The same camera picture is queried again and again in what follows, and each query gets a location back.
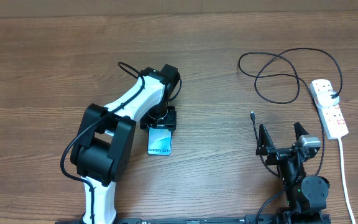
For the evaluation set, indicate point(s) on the Galaxy smartphone blue screen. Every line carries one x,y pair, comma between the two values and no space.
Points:
160,142

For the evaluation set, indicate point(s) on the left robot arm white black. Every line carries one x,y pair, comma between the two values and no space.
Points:
101,150

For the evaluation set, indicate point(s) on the white power strip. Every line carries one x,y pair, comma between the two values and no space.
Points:
332,118

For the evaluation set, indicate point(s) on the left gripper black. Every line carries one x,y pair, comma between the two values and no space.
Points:
170,122

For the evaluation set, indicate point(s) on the white charger plug adapter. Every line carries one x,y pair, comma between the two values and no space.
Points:
325,99

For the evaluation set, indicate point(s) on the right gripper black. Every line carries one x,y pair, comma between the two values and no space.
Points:
265,147

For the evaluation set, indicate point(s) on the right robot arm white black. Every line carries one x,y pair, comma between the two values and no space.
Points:
306,194

